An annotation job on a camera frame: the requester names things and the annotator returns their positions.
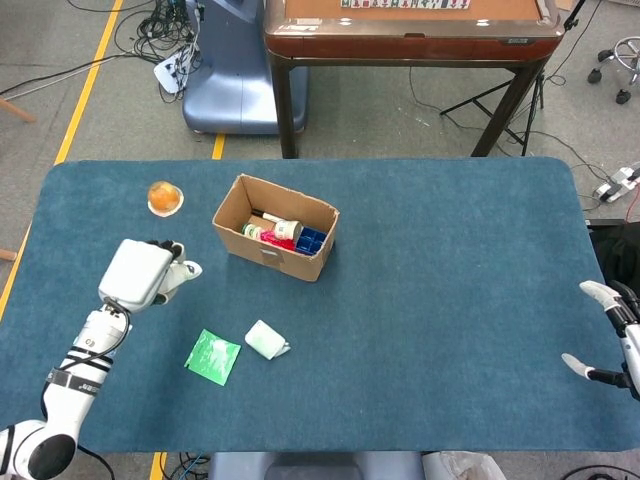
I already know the chrome wheeled stool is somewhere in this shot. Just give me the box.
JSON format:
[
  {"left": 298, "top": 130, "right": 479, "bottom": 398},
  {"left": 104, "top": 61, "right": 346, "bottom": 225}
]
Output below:
[{"left": 587, "top": 35, "right": 640, "bottom": 106}]

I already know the blue compartment box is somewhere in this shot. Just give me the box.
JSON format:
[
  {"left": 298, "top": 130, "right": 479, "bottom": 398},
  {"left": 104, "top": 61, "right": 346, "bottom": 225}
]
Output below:
[{"left": 294, "top": 227, "right": 330, "bottom": 257}]

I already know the brown mahjong table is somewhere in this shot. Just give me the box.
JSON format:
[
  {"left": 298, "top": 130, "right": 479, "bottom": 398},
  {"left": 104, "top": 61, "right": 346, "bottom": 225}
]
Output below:
[{"left": 263, "top": 0, "right": 566, "bottom": 160}]

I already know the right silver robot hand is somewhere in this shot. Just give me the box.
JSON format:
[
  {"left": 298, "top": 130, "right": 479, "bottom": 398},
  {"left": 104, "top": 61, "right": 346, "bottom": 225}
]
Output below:
[{"left": 560, "top": 279, "right": 640, "bottom": 401}]

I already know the green snack packet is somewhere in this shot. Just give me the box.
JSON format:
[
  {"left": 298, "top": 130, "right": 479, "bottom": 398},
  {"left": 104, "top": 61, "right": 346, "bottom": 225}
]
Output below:
[{"left": 183, "top": 328, "right": 242, "bottom": 387}]

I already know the orange jelly cup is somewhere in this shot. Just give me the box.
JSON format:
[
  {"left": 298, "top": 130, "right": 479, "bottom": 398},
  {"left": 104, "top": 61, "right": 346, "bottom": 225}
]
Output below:
[{"left": 147, "top": 180, "right": 186, "bottom": 219}]

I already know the pale green packet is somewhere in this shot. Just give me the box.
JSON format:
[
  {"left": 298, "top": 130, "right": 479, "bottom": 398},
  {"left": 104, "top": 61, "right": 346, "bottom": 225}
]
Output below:
[{"left": 244, "top": 319, "right": 292, "bottom": 361}]

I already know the clear plastic bag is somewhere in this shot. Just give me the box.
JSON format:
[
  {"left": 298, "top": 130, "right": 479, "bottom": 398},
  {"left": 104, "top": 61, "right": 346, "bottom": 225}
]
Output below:
[{"left": 422, "top": 451, "right": 509, "bottom": 480}]

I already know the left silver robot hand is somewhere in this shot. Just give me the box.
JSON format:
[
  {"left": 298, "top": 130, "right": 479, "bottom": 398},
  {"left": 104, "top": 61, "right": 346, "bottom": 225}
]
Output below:
[{"left": 98, "top": 238, "right": 187, "bottom": 315}]

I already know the brown cardboard box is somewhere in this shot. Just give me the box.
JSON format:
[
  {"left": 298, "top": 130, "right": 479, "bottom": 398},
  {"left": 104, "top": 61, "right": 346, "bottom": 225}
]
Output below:
[{"left": 212, "top": 173, "right": 341, "bottom": 283}]

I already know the black chair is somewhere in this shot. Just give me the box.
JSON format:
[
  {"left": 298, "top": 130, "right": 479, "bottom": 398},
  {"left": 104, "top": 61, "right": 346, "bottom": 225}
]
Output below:
[{"left": 587, "top": 218, "right": 640, "bottom": 301}]

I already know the face-up mahjong tile row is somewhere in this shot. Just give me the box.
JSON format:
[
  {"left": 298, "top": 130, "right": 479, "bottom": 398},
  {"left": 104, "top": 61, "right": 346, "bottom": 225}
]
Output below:
[{"left": 341, "top": 0, "right": 471, "bottom": 10}]

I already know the black tripod stand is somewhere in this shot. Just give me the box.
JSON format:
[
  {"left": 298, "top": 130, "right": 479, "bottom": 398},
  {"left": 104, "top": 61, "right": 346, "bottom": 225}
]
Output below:
[{"left": 439, "top": 0, "right": 589, "bottom": 157}]

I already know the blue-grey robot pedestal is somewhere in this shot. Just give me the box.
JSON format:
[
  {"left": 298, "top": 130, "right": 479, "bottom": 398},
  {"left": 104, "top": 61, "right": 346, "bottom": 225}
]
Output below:
[{"left": 182, "top": 0, "right": 310, "bottom": 136}]

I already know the small white green bottle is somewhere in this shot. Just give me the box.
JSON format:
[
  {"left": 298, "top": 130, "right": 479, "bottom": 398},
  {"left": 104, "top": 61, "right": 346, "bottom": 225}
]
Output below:
[{"left": 273, "top": 218, "right": 304, "bottom": 241}]

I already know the blue felt table cover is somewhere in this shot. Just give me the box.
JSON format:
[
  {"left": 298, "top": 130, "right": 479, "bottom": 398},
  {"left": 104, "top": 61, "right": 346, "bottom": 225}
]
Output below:
[{"left": 0, "top": 157, "right": 629, "bottom": 455}]

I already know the grey-blue robot torso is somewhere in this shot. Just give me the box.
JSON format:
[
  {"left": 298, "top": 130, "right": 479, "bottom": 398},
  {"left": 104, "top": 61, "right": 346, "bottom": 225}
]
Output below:
[{"left": 207, "top": 451, "right": 426, "bottom": 480}]

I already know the white power strip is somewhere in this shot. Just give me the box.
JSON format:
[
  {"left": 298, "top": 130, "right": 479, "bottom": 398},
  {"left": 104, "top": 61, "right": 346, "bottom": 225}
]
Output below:
[
  {"left": 152, "top": 49, "right": 194, "bottom": 95},
  {"left": 594, "top": 167, "right": 640, "bottom": 204}
]

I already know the black cable bundle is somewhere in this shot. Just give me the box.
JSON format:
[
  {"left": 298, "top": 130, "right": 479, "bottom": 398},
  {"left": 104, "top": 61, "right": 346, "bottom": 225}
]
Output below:
[{"left": 112, "top": 0, "right": 201, "bottom": 66}]

